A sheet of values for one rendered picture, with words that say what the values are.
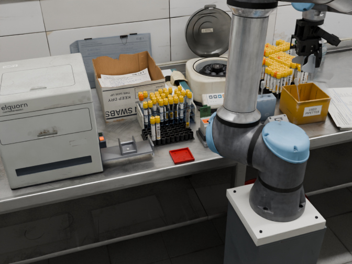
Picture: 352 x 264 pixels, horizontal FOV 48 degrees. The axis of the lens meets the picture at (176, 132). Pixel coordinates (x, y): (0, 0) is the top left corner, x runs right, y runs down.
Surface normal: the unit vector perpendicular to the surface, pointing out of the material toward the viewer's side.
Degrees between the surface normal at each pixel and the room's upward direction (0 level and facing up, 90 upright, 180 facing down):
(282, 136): 7
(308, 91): 90
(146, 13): 90
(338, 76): 0
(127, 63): 87
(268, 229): 1
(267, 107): 90
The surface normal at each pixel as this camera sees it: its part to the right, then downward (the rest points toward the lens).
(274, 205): -0.32, 0.24
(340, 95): -0.03, -0.83
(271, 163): -0.58, 0.44
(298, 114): 0.22, 0.54
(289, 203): 0.25, 0.24
